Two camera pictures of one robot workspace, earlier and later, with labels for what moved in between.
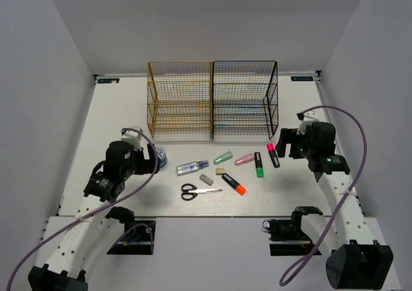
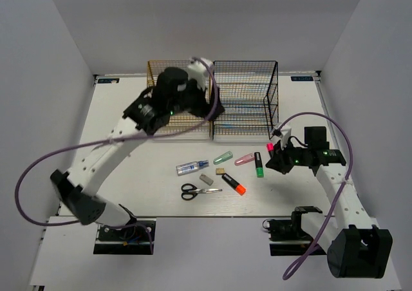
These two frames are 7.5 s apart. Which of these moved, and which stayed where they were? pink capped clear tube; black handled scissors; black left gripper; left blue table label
Moved: black left gripper
Stayed: black handled scissors; left blue table label; pink capped clear tube
